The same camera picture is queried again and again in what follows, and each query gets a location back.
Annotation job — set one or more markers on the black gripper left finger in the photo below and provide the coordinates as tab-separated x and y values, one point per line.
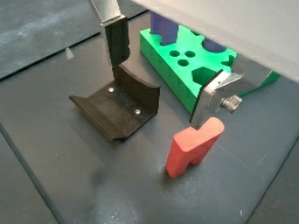
114	28

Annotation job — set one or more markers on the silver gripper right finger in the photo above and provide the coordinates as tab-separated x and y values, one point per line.
219	94

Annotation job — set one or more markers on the red square-circle block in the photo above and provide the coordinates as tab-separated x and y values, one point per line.
191	145

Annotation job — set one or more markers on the green shape sorter board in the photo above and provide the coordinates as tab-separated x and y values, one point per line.
185	64

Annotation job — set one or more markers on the tall purple notched block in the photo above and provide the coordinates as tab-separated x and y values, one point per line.
166	28

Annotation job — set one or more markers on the purple cylinder peg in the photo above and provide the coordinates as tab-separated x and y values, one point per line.
213	46

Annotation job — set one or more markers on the black curved holder stand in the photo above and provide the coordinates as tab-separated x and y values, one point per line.
122	106

